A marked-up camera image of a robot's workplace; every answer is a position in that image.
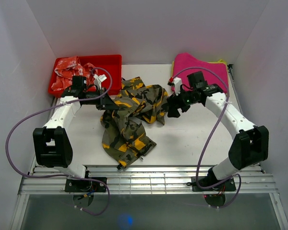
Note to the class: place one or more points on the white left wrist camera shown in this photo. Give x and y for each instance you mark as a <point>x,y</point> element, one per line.
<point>99,79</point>

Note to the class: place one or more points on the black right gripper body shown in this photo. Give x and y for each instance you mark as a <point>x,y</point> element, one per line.
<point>184,100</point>

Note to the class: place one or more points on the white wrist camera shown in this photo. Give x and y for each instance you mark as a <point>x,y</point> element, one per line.
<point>99,79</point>
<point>175,83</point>

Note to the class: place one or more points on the yellow-green folded cloth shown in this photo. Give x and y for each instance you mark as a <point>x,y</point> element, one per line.
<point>220,61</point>

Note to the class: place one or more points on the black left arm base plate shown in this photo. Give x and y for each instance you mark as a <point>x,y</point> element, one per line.
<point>81,186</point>

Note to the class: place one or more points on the red plastic bin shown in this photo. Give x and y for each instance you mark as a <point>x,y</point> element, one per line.
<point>104,63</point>

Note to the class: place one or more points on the orange white floral garment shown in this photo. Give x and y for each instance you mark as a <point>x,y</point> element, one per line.
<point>68,67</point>

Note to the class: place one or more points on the aluminium table edge rail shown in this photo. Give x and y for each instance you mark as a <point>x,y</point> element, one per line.
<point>146,180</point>

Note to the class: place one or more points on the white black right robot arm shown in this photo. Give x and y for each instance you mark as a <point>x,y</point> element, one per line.
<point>250,142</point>

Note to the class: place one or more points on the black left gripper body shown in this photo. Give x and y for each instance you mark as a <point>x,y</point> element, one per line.
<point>100,102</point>

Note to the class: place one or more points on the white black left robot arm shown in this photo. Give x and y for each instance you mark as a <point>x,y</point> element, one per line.
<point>52,146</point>

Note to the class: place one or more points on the camouflage yellow green trousers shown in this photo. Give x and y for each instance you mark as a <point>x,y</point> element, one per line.
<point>125,138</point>

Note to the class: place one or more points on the pink folded towel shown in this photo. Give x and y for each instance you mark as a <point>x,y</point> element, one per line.
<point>213,73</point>

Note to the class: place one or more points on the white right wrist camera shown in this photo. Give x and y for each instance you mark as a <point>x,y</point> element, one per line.
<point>175,83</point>

